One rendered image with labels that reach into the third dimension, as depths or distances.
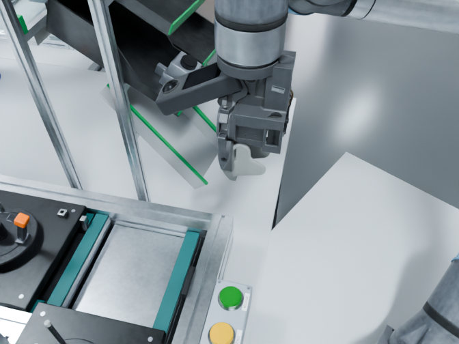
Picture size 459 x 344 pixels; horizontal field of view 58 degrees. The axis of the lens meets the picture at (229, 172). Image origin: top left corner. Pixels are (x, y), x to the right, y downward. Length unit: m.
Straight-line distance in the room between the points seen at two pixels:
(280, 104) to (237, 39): 0.10
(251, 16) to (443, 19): 0.30
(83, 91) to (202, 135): 0.61
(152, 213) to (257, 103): 0.48
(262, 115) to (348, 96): 2.43
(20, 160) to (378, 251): 0.96
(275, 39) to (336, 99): 2.43
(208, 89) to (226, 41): 0.07
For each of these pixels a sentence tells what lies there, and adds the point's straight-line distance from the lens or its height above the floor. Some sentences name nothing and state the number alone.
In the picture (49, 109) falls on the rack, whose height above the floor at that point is 1.16.
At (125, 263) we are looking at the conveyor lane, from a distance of 0.91.
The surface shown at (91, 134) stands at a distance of 1.29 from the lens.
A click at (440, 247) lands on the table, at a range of 1.08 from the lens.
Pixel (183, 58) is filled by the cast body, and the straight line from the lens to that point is 0.77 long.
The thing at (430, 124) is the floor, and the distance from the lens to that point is 2.86.
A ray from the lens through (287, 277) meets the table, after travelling 0.94.
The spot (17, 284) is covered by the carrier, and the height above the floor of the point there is 0.97.
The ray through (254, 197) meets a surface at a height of 0.86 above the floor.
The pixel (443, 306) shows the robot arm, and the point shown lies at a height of 1.04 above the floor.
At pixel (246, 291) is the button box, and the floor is 0.96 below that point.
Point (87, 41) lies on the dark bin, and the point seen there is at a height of 1.30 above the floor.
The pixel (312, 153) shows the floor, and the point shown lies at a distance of 2.44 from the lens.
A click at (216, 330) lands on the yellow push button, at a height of 0.97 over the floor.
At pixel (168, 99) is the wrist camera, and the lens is 0.51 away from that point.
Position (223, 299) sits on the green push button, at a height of 0.97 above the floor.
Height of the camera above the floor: 1.67
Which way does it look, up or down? 47 degrees down
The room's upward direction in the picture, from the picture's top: straight up
